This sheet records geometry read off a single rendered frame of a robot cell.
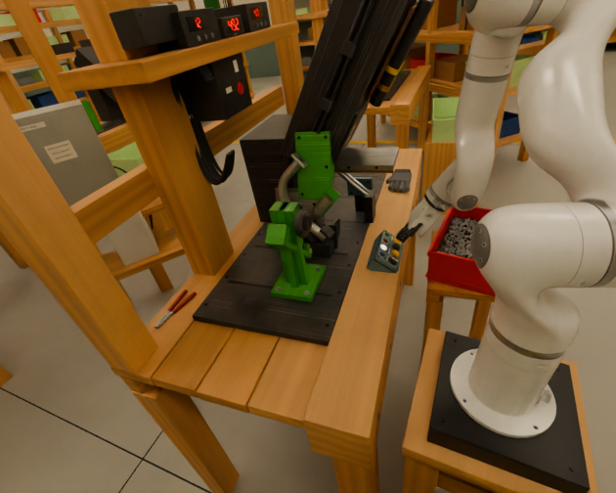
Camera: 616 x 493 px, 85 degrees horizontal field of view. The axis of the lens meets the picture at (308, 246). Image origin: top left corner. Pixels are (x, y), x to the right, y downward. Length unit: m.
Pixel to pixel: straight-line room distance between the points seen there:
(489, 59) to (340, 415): 0.78
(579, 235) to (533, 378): 0.28
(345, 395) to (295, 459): 0.97
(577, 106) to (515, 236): 0.19
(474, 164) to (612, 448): 1.41
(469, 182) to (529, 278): 0.41
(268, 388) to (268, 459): 0.93
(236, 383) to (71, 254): 0.46
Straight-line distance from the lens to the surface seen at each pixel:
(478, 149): 0.88
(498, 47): 0.84
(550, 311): 0.62
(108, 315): 0.91
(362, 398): 0.78
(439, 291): 1.15
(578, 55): 0.62
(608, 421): 2.03
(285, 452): 1.75
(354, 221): 1.28
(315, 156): 1.08
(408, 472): 0.91
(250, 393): 0.86
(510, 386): 0.73
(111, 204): 1.00
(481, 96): 0.87
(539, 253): 0.51
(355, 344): 0.86
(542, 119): 0.59
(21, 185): 0.78
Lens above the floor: 1.58
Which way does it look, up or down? 35 degrees down
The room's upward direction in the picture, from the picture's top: 10 degrees counter-clockwise
